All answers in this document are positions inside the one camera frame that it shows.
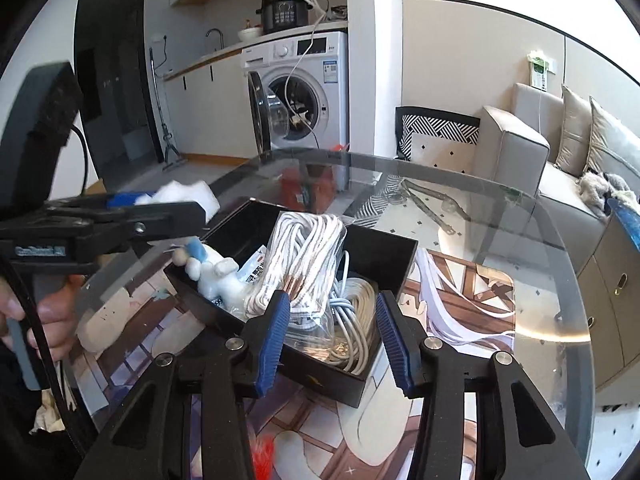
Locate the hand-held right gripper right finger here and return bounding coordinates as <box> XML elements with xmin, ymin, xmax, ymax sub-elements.
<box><xmin>375</xmin><ymin>290</ymin><xmax>593</xmax><ymax>480</ymax></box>

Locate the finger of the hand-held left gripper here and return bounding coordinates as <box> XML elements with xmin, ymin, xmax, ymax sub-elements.
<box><xmin>47</xmin><ymin>191</ymin><xmax>156</xmax><ymax>216</ymax></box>
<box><xmin>65</xmin><ymin>201</ymin><xmax>208</xmax><ymax>243</ymax></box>

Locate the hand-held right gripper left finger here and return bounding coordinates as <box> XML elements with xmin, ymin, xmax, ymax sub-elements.
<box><xmin>74</xmin><ymin>290</ymin><xmax>293</xmax><ymax>480</ymax></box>

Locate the white cotton block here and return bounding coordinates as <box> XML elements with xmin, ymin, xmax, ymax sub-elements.
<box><xmin>135</xmin><ymin>178</ymin><xmax>221</xmax><ymax>221</ymax></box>

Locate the black divided organizer box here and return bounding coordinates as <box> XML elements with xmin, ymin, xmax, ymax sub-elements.
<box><xmin>164</xmin><ymin>197</ymin><xmax>418</xmax><ymax>408</ymax></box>

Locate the bagged white cord bundle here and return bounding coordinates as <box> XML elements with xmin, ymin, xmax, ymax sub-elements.
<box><xmin>242</xmin><ymin>210</ymin><xmax>348</xmax><ymax>333</ymax></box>

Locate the person's left hand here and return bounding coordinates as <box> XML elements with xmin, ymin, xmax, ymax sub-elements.
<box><xmin>0</xmin><ymin>276</ymin><xmax>86</xmax><ymax>361</ymax></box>

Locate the mop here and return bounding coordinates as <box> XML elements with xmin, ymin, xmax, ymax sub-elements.
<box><xmin>149</xmin><ymin>45</ymin><xmax>186</xmax><ymax>171</ymax></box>

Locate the printed table mat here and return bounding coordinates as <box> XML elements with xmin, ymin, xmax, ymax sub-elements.
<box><xmin>70</xmin><ymin>247</ymin><xmax>521</xmax><ymax>480</ymax></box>

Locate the white and blue plush toy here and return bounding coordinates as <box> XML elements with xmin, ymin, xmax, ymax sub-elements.
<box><xmin>172</xmin><ymin>240</ymin><xmax>248</xmax><ymax>311</ymax></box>

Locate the dark glass door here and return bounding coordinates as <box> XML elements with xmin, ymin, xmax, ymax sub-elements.
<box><xmin>74</xmin><ymin>0</ymin><xmax>161</xmax><ymax>181</ymax></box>

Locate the red fuzzy item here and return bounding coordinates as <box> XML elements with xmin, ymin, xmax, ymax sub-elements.
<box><xmin>249</xmin><ymin>435</ymin><xmax>277</xmax><ymax>480</ymax></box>

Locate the white kitchen counter cabinet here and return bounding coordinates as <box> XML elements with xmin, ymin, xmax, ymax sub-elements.
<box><xmin>162</xmin><ymin>42</ymin><xmax>251</xmax><ymax>161</ymax></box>

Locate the red bag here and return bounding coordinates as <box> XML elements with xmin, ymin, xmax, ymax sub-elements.
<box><xmin>280</xmin><ymin>165</ymin><xmax>336</xmax><ymax>213</ymax></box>

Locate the white washing machine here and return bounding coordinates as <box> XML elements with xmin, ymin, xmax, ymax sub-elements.
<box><xmin>241</xmin><ymin>31</ymin><xmax>349</xmax><ymax>193</ymax></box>

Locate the grey side cabinet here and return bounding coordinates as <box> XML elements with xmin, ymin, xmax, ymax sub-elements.
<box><xmin>575</xmin><ymin>210</ymin><xmax>640</xmax><ymax>396</ymax></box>

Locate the beige sofa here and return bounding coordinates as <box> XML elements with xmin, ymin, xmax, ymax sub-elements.
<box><xmin>472</xmin><ymin>82</ymin><xmax>640</xmax><ymax>271</ymax></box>

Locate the black pressure cooker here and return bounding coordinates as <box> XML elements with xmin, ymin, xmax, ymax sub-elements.
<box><xmin>256</xmin><ymin>0</ymin><xmax>313</xmax><ymax>36</ymax></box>

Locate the grey furry item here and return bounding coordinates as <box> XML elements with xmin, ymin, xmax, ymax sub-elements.
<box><xmin>579</xmin><ymin>170</ymin><xmax>640</xmax><ymax>211</ymax></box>

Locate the narrow grey cushion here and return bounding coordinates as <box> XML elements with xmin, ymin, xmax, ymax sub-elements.
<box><xmin>555</xmin><ymin>84</ymin><xmax>593</xmax><ymax>176</ymax></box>

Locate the wide grey cushion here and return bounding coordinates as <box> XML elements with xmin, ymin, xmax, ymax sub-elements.
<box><xmin>585</xmin><ymin>96</ymin><xmax>640</xmax><ymax>181</ymax></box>

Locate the beige coiled cable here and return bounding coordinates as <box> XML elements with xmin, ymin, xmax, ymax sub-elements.
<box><xmin>327</xmin><ymin>277</ymin><xmax>383</xmax><ymax>376</ymax></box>

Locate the light grey coiled cable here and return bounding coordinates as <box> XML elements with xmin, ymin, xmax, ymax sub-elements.
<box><xmin>327</xmin><ymin>252</ymin><xmax>361</xmax><ymax>333</ymax></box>

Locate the grey strap with buckle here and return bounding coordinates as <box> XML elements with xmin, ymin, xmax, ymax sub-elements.
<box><xmin>395</xmin><ymin>178</ymin><xmax>473</xmax><ymax>236</ymax></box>

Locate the green and white wall holder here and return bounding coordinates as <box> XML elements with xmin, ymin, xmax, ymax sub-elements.
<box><xmin>527</xmin><ymin>51</ymin><xmax>551</xmax><ymax>92</ymax></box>

